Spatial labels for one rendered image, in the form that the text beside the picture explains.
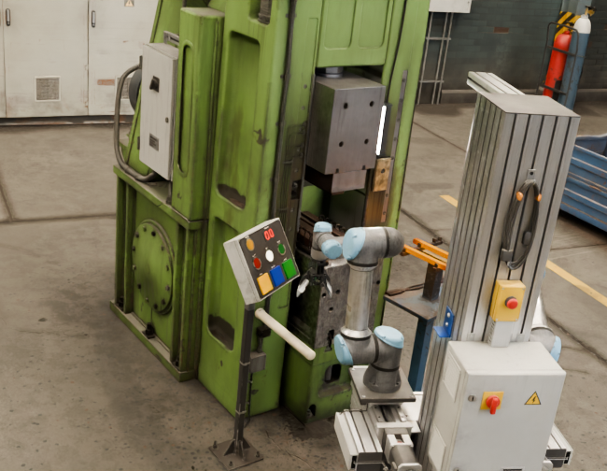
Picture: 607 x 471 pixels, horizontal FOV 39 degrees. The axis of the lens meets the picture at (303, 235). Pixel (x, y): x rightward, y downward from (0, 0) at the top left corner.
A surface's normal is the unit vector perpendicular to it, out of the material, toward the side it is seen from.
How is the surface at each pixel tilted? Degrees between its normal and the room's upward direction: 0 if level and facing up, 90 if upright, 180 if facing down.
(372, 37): 90
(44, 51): 90
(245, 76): 89
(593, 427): 0
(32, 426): 0
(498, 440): 90
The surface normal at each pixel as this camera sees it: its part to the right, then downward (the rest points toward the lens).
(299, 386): -0.81, 0.14
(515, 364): 0.10, -0.92
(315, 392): 0.57, 0.37
